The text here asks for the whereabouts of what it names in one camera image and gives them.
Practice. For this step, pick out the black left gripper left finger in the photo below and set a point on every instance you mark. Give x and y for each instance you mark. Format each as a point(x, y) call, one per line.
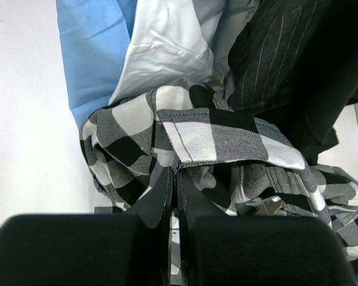
point(120, 248)

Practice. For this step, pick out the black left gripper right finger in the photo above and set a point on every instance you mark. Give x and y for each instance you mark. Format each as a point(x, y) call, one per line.
point(218, 249)

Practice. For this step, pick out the black white checkered shirt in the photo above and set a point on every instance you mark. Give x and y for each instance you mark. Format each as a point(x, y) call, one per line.
point(235, 162)

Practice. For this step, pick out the dark pinstriped shirt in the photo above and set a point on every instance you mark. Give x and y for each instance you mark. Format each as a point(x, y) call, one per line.
point(265, 55)

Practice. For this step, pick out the light blue shirt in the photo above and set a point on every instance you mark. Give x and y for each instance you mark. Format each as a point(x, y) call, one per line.
point(94, 37)

